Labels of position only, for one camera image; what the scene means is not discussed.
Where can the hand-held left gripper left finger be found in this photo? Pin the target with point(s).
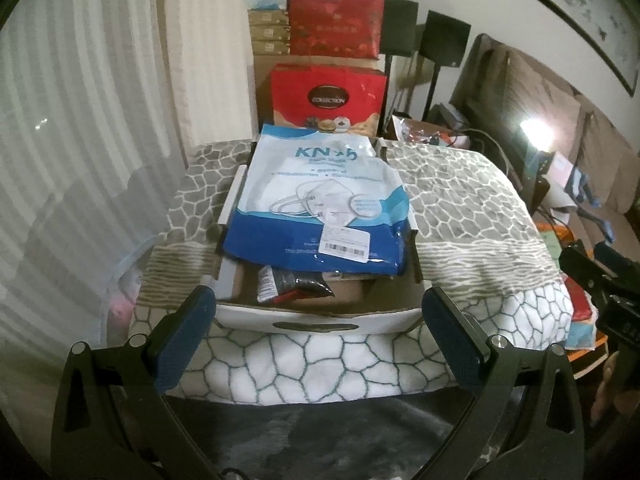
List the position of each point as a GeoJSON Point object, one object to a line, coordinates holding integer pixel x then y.
{"type": "Point", "coordinates": [185, 335]}

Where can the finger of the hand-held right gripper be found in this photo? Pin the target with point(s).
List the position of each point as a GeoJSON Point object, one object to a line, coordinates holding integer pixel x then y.
{"type": "Point", "coordinates": [617, 267]}
{"type": "Point", "coordinates": [580, 265]}

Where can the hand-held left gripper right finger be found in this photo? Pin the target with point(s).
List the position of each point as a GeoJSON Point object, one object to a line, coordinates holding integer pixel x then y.
{"type": "Point", "coordinates": [450, 335]}

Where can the blue white face mask pack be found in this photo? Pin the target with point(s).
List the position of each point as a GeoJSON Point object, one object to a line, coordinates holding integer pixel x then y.
{"type": "Point", "coordinates": [310, 190]}

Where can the person's right hand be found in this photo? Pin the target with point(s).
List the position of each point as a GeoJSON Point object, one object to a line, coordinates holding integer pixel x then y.
{"type": "Point", "coordinates": [606, 390]}

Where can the clear plastic storage bin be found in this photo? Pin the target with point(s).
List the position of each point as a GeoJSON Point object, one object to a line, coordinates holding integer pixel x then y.
{"type": "Point", "coordinates": [122, 300]}

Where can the grey white patterned blanket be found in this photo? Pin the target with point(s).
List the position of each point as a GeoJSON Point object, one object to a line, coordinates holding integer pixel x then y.
{"type": "Point", "coordinates": [475, 210]}

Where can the small black packet red label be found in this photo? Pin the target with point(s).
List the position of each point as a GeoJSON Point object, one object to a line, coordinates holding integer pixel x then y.
{"type": "Point", "coordinates": [295, 287]}

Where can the grey fuzzy rug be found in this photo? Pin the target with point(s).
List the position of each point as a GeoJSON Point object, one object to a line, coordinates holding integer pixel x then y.
{"type": "Point", "coordinates": [325, 435]}

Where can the brown sofa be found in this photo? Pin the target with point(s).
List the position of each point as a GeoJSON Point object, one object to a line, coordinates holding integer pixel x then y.
{"type": "Point", "coordinates": [550, 95]}

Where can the clear bag with red items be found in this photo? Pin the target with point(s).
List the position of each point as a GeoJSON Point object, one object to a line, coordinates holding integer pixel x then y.
{"type": "Point", "coordinates": [420, 132]}

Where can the white curtain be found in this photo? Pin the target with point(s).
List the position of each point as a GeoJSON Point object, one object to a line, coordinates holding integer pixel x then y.
{"type": "Point", "coordinates": [75, 110]}

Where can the large brown cardboard box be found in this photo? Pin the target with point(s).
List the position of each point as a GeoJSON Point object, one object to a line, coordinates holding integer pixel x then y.
{"type": "Point", "coordinates": [261, 90]}

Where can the black speaker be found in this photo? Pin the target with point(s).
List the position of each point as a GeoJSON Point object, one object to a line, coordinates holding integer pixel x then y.
{"type": "Point", "coordinates": [445, 40]}
{"type": "Point", "coordinates": [397, 25]}

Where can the flat brown box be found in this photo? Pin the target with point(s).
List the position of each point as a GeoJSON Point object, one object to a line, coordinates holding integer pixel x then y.
{"type": "Point", "coordinates": [269, 33]}
{"type": "Point", "coordinates": [269, 48]}
{"type": "Point", "coordinates": [269, 17]}

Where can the red floral gift box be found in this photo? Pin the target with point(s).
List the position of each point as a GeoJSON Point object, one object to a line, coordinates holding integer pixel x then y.
{"type": "Point", "coordinates": [330, 25]}

